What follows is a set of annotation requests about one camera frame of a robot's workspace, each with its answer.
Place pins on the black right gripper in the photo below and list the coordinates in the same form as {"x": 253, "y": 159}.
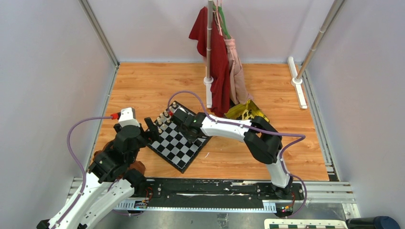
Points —
{"x": 190, "y": 139}

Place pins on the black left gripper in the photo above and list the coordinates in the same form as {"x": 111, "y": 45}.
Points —
{"x": 153, "y": 131}

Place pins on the black white chessboard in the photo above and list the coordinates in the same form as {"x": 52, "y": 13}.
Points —
{"x": 173, "y": 147}

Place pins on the yellow metal tin tray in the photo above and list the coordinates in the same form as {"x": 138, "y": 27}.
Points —
{"x": 247, "y": 111}

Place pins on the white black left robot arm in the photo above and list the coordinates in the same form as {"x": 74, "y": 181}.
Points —
{"x": 93, "y": 200}

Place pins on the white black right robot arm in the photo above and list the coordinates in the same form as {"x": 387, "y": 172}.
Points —
{"x": 260, "y": 137}

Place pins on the cream chess pieces row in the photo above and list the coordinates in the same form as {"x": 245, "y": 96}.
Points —
{"x": 164, "y": 121}

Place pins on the brown crumpled cloth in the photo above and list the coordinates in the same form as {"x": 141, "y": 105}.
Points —
{"x": 136, "y": 166}

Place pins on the dark red hanging shirt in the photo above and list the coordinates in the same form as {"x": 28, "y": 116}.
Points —
{"x": 219, "y": 64}

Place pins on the white centre rack foot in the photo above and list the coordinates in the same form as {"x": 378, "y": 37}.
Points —
{"x": 208, "y": 83}

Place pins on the white rack foot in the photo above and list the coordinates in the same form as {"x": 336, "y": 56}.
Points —
{"x": 297, "y": 83}
{"x": 208, "y": 83}

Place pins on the pink hanging garment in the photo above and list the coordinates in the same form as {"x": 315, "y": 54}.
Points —
{"x": 238, "y": 90}

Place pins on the green clothes hanger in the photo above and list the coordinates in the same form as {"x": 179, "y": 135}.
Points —
{"x": 220, "y": 20}

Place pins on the silver centre rack pole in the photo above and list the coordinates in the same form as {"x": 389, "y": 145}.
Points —
{"x": 208, "y": 40}

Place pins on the silver rack pole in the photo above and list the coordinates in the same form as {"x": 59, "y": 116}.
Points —
{"x": 208, "y": 40}
{"x": 332, "y": 13}

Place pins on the white right rack foot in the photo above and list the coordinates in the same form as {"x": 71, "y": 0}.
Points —
{"x": 297, "y": 83}

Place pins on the green white chessboard box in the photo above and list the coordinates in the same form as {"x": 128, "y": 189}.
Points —
{"x": 304, "y": 224}

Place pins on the silver right rack pole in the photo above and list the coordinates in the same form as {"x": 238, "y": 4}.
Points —
{"x": 332, "y": 13}

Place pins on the dark blue cylinder object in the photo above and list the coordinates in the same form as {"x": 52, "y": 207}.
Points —
{"x": 379, "y": 222}

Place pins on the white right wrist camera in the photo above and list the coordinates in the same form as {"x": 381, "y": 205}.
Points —
{"x": 179, "y": 110}

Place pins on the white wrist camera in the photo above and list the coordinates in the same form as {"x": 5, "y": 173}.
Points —
{"x": 179, "y": 110}
{"x": 128, "y": 117}

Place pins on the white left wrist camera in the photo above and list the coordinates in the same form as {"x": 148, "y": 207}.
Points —
{"x": 128, "y": 117}

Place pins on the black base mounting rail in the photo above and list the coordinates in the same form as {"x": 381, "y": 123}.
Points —
{"x": 215, "y": 194}

